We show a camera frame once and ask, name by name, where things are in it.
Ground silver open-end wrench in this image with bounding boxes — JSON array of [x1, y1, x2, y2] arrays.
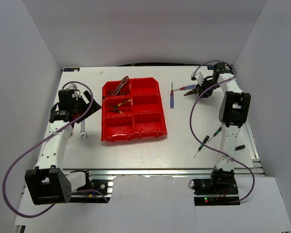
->
[[79, 120, 87, 140]]

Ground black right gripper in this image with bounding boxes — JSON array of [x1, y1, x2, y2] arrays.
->
[[195, 78, 220, 98]]

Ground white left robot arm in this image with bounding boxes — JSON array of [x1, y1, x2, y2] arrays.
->
[[25, 87, 101, 205]]

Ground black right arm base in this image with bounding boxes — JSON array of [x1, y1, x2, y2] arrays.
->
[[188, 169, 240, 206]]

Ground aluminium table frame rail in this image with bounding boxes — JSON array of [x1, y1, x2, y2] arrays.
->
[[35, 167, 265, 176]]

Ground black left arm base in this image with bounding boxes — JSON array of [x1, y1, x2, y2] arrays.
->
[[69, 175, 113, 203]]

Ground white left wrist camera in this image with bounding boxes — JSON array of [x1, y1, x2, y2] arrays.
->
[[67, 83, 78, 90]]

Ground red six-compartment organizer tray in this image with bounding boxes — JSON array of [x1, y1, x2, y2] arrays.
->
[[101, 77, 168, 142]]

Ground green black precision screwdriver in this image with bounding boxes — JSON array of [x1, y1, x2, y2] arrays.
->
[[209, 127, 222, 141], [194, 135, 210, 158]]

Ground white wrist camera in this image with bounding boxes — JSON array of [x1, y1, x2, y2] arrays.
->
[[67, 83, 78, 90], [191, 72, 205, 85]]

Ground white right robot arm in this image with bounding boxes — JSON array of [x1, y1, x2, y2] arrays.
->
[[196, 61, 251, 176]]

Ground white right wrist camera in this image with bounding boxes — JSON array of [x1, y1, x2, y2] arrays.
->
[[191, 72, 205, 85]]

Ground blue red handled screwdriver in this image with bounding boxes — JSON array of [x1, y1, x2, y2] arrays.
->
[[173, 84, 196, 91]]

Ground yellow handled pliers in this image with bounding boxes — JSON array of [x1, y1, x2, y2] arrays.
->
[[184, 88, 199, 96], [107, 99, 131, 114]]

